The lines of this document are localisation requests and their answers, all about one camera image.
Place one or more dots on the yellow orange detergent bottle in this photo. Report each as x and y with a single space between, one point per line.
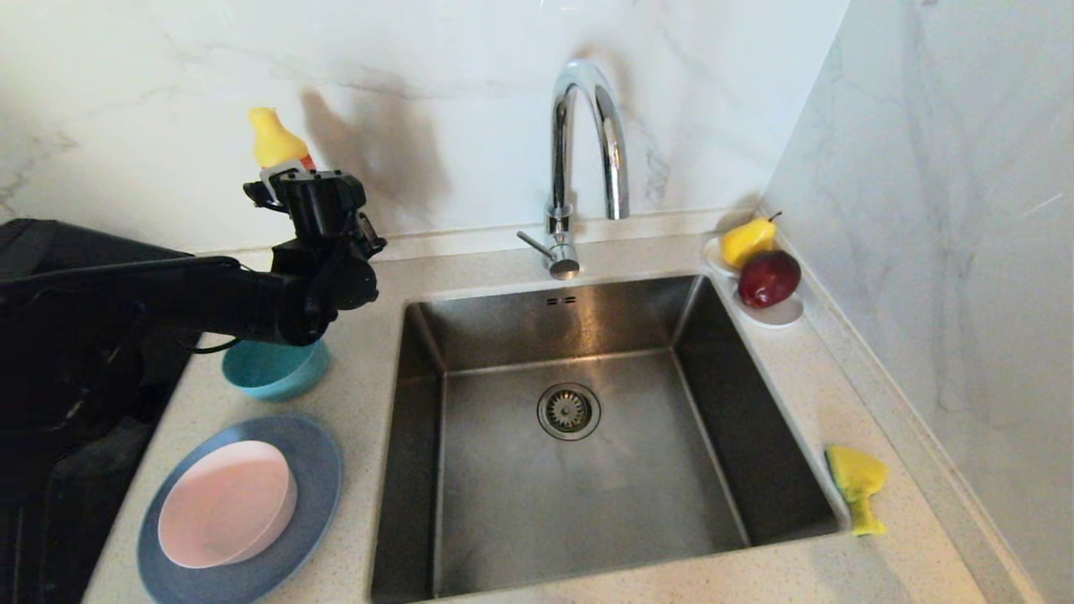
275 143

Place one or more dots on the yellow pear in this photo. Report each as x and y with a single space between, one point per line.
745 242

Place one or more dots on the yellow green sponge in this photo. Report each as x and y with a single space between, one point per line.
856 476

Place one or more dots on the small white dish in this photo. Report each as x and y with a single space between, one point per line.
782 315
713 257

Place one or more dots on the round metal drain strainer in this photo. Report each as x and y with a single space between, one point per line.
569 411

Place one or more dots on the chrome gooseneck faucet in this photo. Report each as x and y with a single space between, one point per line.
560 151

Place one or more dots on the pink bowl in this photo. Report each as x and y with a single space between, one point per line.
226 503

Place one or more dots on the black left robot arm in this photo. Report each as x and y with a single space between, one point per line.
168 294

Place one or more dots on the stainless steel sink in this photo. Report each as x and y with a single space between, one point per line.
520 503

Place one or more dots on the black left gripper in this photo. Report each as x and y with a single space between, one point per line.
323 222

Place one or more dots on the dark red apple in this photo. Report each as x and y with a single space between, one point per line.
768 279

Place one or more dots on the blue-grey plate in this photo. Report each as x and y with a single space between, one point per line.
323 470

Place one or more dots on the teal bowl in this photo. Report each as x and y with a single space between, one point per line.
277 375

